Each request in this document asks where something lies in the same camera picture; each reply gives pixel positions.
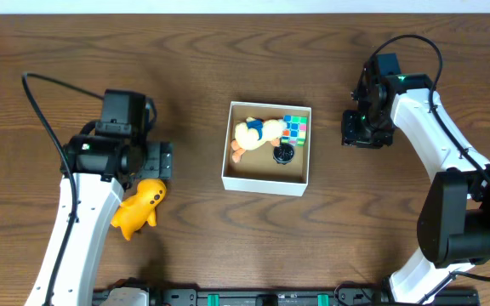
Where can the white cardboard box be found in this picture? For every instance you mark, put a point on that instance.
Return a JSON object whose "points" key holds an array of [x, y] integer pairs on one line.
{"points": [[257, 171]]}

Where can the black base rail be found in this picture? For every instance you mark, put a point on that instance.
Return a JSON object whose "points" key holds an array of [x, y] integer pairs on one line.
{"points": [[134, 292]]}

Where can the black round disc toy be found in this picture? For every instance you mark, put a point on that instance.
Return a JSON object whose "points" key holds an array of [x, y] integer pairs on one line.
{"points": [[283, 153]]}

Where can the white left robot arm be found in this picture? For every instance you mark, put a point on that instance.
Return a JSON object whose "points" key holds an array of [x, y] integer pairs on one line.
{"points": [[107, 182]]}

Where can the orange rubber dog toy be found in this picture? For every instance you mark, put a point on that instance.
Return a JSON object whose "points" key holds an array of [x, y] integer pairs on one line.
{"points": [[140, 209]]}

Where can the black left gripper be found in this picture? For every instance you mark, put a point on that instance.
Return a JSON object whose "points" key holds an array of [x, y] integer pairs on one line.
{"points": [[162, 160]]}

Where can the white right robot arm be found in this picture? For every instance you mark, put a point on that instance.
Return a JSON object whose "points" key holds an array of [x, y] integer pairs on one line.
{"points": [[453, 229]]}

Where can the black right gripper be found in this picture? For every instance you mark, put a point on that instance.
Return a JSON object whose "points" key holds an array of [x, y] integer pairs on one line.
{"points": [[350, 136]]}

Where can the colourful puzzle cube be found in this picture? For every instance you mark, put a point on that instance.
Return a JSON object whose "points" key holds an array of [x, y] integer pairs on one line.
{"points": [[295, 132]]}

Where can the yellow plush duck toy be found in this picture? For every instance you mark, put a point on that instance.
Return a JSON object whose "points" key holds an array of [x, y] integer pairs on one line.
{"points": [[253, 133]]}

